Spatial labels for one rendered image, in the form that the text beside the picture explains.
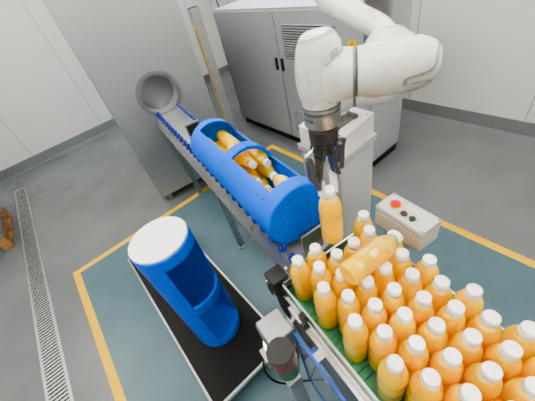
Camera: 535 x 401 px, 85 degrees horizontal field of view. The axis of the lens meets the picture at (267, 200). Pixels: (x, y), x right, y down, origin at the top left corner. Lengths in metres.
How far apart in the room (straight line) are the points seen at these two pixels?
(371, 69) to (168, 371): 2.09
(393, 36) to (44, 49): 5.43
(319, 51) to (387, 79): 0.15
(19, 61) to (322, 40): 5.37
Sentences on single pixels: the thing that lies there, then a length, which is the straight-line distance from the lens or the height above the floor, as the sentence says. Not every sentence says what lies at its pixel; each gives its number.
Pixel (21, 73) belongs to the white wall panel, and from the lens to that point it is 5.81.
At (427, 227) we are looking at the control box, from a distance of 1.12.
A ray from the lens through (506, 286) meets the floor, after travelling 2.45.
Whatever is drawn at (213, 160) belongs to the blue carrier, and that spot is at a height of 1.17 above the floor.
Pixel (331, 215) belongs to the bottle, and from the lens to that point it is 0.91.
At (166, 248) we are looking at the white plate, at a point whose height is 1.04.
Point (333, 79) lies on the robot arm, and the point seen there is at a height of 1.68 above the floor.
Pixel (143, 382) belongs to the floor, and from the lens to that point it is 2.35.
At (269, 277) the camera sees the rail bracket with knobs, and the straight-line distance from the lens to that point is 1.12.
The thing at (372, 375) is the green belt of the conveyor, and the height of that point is 0.90.
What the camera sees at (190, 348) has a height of 0.15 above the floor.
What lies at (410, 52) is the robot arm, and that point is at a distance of 0.67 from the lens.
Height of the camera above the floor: 1.92
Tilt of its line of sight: 41 degrees down
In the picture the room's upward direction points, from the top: 16 degrees counter-clockwise
